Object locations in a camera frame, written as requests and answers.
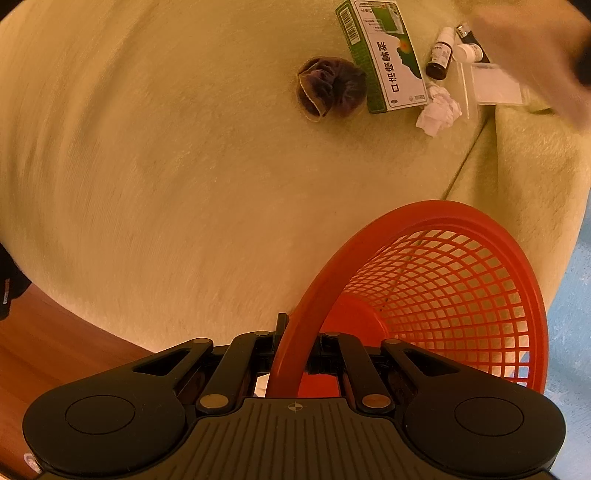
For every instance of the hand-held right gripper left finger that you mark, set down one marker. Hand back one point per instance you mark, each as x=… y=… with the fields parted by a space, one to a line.
x=240 y=364

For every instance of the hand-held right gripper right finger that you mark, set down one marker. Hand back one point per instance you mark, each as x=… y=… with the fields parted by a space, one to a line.
x=352 y=364

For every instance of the red plastic mesh basket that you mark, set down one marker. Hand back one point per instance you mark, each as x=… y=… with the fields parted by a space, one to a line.
x=323 y=286

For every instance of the white tissue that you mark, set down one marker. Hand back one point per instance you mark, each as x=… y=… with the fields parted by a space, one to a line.
x=438 y=110

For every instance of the dark purple cloth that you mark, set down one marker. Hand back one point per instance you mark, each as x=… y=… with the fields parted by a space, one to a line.
x=332 y=87

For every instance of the green medicine box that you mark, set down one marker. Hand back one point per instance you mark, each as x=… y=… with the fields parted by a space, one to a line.
x=388 y=60

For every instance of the clear plastic badge holder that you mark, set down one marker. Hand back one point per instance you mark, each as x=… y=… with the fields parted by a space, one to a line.
x=498 y=83

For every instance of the brown dropper bottle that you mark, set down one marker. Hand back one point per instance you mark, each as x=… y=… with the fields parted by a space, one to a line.
x=438 y=57

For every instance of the small white bottle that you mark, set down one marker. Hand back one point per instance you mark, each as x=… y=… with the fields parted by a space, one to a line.
x=467 y=52

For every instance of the small white-capped bottle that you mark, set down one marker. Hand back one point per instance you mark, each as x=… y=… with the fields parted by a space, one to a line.
x=463 y=31

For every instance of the yellow-green blanket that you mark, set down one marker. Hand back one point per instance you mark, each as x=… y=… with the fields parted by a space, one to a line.
x=184 y=184

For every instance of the blue starred cloth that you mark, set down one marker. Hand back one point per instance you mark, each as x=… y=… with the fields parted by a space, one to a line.
x=572 y=323

